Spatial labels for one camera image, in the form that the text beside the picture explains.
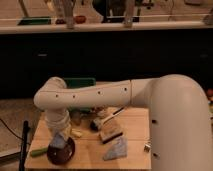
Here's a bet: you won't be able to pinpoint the blue sponge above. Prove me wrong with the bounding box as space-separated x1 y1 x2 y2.
50 134 66 149

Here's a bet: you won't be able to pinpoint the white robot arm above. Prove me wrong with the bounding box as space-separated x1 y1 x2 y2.
34 74 213 171

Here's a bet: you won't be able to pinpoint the yellow corn piece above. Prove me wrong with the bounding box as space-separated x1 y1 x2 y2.
71 130 82 138

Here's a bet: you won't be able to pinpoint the small glass jar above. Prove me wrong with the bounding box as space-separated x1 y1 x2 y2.
70 109 81 125

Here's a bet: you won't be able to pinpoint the green cucumber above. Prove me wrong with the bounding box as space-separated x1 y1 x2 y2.
30 147 48 157

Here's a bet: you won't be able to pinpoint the wooden block eraser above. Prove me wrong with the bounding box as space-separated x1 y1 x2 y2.
99 122 123 144

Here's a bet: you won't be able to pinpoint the green plastic tray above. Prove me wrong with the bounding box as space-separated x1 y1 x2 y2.
64 77 96 113

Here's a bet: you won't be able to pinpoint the blue grey cloth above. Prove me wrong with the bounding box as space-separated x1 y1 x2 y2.
103 137 127 161

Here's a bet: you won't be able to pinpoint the silver fork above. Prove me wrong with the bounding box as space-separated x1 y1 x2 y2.
144 143 151 153

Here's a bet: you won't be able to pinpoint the green tray in background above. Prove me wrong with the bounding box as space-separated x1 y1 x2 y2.
17 17 51 26

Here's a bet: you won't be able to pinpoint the black table clamp post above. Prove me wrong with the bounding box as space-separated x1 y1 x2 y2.
19 121 30 171

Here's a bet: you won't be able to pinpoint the black cable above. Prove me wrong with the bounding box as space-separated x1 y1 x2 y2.
0 118 24 141

